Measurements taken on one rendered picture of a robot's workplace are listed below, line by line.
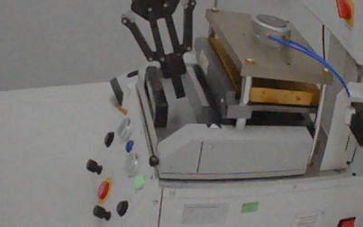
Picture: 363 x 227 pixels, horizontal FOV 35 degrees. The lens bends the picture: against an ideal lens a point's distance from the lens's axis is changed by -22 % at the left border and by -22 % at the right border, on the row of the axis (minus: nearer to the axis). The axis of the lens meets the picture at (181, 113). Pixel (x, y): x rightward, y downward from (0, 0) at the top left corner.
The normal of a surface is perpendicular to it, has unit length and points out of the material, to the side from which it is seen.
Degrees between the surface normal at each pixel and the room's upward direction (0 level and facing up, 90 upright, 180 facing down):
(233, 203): 90
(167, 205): 90
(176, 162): 90
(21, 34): 90
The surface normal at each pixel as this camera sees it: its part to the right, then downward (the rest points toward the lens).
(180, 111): 0.12, -0.89
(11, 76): 0.32, 0.46
